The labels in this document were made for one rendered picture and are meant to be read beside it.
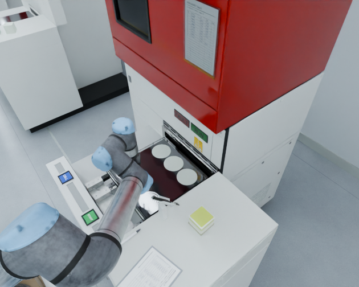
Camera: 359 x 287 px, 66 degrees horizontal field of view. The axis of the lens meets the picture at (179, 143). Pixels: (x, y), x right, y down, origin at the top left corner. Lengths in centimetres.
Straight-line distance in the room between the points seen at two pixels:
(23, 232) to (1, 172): 241
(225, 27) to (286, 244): 176
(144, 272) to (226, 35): 83
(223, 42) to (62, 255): 69
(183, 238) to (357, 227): 172
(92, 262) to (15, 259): 15
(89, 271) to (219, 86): 66
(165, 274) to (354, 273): 159
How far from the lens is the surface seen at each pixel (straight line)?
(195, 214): 110
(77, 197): 132
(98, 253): 68
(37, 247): 64
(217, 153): 125
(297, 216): 244
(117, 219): 78
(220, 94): 98
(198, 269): 109
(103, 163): 92
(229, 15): 85
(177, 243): 112
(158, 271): 108
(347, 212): 263
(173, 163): 142
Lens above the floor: 199
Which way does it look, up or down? 46 degrees down
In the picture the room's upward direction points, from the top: 1 degrees counter-clockwise
